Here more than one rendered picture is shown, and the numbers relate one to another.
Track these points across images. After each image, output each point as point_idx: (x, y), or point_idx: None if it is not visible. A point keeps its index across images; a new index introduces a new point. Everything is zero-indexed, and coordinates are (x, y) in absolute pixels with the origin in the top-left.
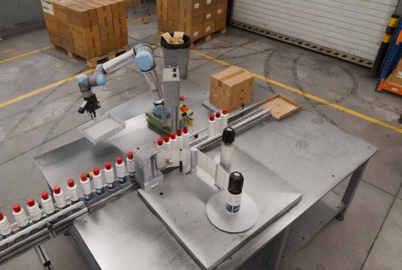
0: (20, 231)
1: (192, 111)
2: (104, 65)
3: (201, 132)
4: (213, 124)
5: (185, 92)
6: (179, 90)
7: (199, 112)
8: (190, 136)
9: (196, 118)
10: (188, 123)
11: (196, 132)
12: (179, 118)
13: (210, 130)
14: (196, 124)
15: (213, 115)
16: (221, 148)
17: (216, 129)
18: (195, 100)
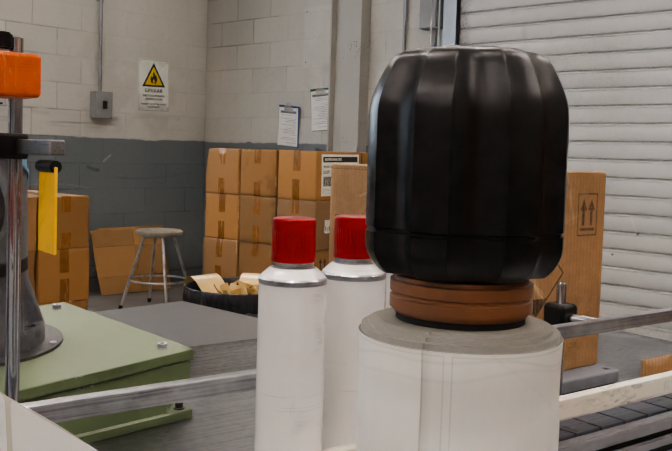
0: None
1: (184, 349)
2: None
3: (185, 396)
4: (309, 303)
5: (196, 335)
6: (168, 330)
7: (251, 394)
8: (47, 412)
9: (218, 415)
10: (140, 435)
11: (129, 389)
12: (61, 373)
13: (280, 374)
14: (204, 439)
15: (306, 217)
16: (362, 403)
17: (340, 386)
18: (242, 358)
